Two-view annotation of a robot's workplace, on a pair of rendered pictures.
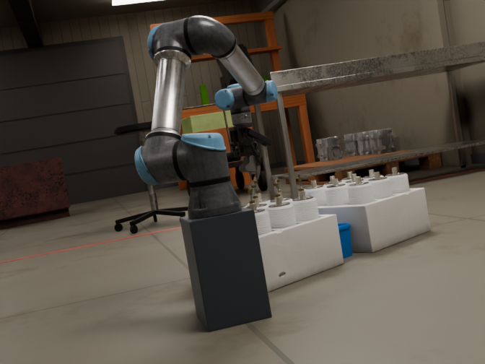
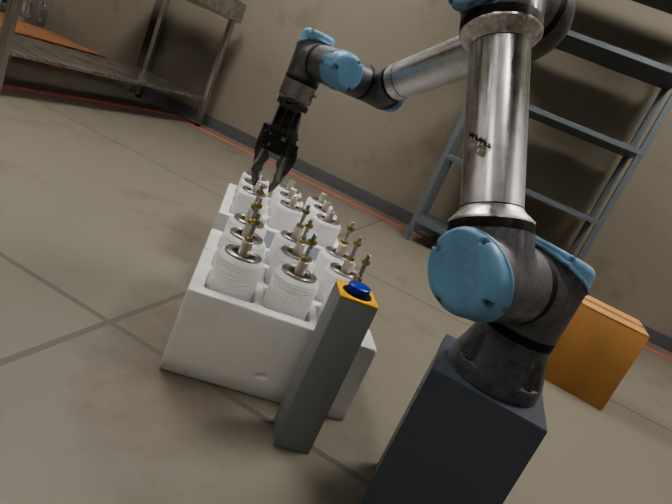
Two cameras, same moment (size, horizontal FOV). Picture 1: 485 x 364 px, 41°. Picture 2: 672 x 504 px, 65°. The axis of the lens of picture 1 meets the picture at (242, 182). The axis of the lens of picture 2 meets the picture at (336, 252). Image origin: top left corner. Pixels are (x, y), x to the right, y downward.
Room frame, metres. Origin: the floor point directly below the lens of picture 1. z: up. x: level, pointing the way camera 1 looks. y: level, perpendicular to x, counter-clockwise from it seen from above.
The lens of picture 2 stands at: (1.74, 0.93, 0.60)
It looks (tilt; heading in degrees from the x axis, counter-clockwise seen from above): 15 degrees down; 297
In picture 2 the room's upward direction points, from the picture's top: 24 degrees clockwise
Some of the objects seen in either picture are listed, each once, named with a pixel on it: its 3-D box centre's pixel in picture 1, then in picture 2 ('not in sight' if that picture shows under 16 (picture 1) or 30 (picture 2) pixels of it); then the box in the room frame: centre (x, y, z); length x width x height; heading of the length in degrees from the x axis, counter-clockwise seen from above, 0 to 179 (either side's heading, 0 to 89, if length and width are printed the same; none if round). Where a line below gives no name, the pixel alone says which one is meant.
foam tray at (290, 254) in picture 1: (263, 250); (271, 315); (2.31, -0.04, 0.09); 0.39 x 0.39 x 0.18; 40
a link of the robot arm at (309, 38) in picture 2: (237, 99); (311, 58); (2.47, -0.04, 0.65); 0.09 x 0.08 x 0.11; 158
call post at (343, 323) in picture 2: not in sight; (322, 369); (2.07, 0.14, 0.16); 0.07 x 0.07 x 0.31; 40
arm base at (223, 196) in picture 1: (212, 196); (505, 350); (1.82, 0.09, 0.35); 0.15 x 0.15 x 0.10
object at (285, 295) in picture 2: not in sight; (282, 312); (2.24, 0.06, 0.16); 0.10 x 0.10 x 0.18
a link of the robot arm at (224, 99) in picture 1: (232, 98); (340, 71); (2.37, -0.01, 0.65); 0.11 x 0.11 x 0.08; 68
